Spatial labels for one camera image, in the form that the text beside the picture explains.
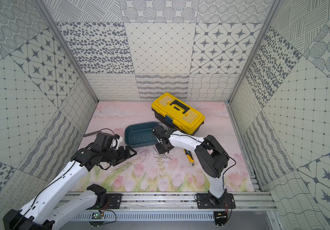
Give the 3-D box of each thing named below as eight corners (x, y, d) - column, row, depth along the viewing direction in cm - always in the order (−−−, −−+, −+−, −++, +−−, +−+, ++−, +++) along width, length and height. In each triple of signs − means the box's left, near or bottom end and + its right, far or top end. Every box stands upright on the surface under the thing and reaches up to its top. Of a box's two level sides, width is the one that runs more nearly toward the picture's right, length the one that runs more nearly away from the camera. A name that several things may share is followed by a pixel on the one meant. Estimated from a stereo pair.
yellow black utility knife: (191, 167, 88) (192, 165, 86) (183, 150, 95) (183, 148, 94) (196, 165, 89) (196, 163, 87) (187, 148, 96) (188, 147, 94)
